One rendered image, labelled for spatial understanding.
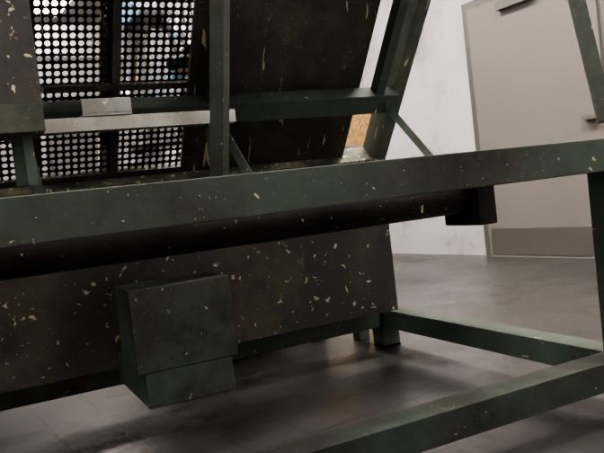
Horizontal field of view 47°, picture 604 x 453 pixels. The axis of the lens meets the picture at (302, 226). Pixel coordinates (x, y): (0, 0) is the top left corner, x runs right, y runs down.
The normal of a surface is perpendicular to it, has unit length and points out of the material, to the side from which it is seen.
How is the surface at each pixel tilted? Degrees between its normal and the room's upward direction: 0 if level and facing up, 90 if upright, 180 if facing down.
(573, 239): 90
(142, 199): 90
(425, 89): 90
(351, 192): 90
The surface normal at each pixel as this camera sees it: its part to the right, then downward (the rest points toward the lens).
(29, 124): 0.44, 0.00
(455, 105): -0.84, 0.12
